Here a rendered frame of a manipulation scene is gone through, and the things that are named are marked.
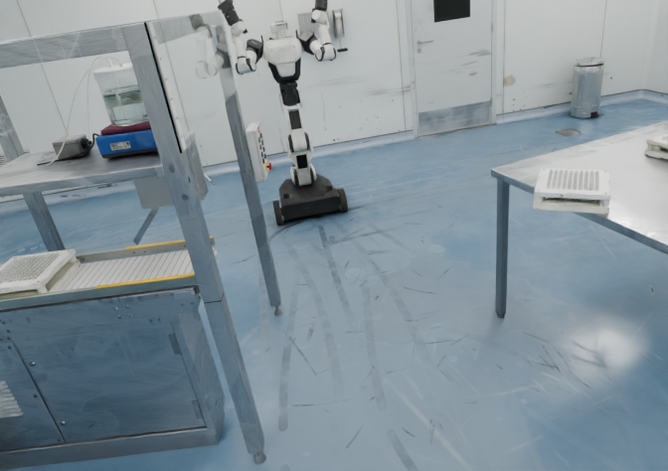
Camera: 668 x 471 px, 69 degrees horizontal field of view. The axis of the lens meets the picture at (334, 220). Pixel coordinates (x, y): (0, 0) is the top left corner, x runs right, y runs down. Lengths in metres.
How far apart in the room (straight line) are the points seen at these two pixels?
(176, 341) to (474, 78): 4.68
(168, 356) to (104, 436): 0.52
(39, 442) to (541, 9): 5.70
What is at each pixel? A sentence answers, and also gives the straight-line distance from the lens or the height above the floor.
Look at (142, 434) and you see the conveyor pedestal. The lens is 2.29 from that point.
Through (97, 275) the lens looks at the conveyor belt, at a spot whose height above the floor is 0.82.
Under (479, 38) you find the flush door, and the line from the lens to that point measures 5.80.
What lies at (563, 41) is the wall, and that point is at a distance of 6.30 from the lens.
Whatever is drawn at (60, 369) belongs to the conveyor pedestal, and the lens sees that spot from 2.15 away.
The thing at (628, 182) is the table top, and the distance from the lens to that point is 2.21.
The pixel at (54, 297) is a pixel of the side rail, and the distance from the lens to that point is 1.88.
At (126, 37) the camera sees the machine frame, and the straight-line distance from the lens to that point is 1.41.
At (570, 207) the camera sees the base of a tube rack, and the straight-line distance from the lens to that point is 1.91.
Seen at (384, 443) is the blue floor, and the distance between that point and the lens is 2.12.
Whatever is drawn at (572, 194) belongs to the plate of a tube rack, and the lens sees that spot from 1.89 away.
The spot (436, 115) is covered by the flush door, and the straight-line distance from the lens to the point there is 5.74.
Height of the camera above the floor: 1.63
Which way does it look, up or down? 25 degrees down
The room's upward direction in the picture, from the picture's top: 8 degrees counter-clockwise
